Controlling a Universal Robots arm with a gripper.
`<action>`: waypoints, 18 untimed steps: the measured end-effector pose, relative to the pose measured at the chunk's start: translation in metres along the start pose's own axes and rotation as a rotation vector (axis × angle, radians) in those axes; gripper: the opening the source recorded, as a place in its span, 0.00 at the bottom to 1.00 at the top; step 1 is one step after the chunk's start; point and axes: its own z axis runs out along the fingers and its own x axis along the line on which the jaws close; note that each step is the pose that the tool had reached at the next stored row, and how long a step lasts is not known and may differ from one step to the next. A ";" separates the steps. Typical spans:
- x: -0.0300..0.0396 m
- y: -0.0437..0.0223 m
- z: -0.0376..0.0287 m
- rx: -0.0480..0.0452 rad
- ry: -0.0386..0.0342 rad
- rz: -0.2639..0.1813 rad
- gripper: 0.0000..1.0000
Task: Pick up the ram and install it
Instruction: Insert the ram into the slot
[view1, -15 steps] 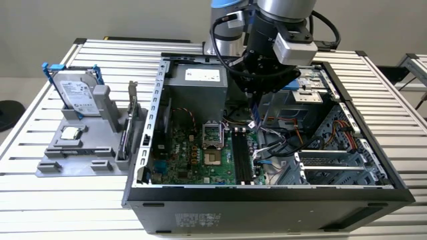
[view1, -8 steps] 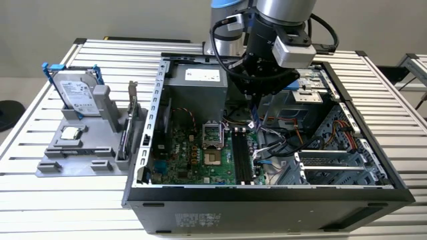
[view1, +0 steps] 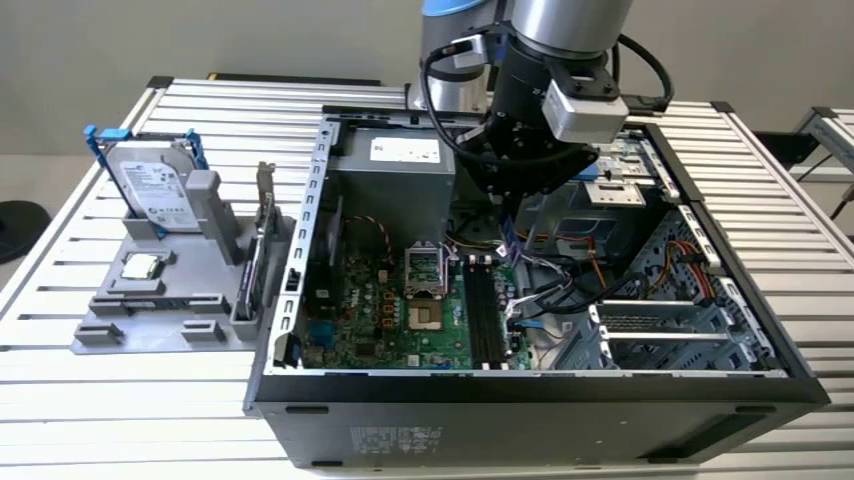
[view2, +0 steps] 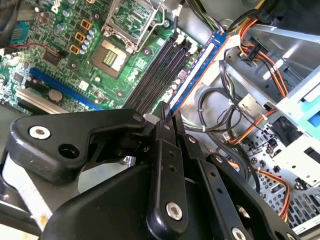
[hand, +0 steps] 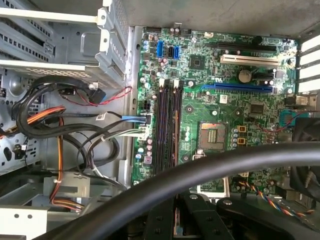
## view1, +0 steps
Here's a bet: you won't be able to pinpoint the black RAM slot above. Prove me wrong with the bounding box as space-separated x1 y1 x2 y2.
474 253 500 372
466 253 491 372
482 253 511 372
459 253 482 372

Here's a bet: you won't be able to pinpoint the dark RAM stick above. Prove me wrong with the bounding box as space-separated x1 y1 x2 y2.
99 295 215 307

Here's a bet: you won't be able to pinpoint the metal drive cage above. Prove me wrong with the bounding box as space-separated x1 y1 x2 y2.
516 130 673 251

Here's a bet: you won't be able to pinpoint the grey power supply unit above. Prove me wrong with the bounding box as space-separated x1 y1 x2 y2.
330 127 462 251

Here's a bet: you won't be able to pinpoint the metal socket cover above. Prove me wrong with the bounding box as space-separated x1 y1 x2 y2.
403 240 447 300

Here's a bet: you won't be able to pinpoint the CPU socket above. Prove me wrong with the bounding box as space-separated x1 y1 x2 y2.
406 298 447 333

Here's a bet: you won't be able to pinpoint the green motherboard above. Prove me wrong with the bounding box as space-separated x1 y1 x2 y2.
298 244 535 372

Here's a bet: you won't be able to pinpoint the metal disk bay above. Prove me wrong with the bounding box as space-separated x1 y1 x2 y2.
557 294 769 374

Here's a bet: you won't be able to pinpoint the metal side table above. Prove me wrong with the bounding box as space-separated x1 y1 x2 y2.
790 106 854 182

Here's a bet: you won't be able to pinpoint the grey parts rack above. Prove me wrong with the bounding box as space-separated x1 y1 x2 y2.
69 167 299 355

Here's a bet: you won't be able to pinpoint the hard disk in blue carrier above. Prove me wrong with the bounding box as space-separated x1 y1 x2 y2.
83 125 212 242

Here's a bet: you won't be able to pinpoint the black PC case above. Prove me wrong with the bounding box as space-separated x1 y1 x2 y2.
240 103 833 470

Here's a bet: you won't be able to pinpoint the silver CPU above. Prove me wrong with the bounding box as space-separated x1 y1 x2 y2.
117 251 168 280

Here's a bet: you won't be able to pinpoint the black round floor base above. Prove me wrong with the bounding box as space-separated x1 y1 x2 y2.
0 199 53 265

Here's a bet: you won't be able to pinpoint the grey camera box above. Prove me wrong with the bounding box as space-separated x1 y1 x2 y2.
540 64 630 144

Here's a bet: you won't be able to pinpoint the white camera with black plate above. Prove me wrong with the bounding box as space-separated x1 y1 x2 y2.
447 33 492 71

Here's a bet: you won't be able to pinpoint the red black twisted wire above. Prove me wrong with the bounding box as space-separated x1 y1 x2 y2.
342 214 396 265

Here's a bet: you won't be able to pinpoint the thin black camera cable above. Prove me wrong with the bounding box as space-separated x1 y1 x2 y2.
613 32 677 115

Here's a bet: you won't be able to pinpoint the orange wire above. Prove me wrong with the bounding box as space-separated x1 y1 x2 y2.
523 227 610 290

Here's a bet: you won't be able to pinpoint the white wire bundle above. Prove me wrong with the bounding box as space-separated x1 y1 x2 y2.
504 279 577 321

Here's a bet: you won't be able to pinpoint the black data cable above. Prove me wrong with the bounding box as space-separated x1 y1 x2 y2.
523 254 646 315

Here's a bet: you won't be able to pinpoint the orange yellow power wires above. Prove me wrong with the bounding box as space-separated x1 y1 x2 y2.
663 238 726 307

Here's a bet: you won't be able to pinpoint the graphics card with bracket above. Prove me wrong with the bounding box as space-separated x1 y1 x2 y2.
228 159 283 322

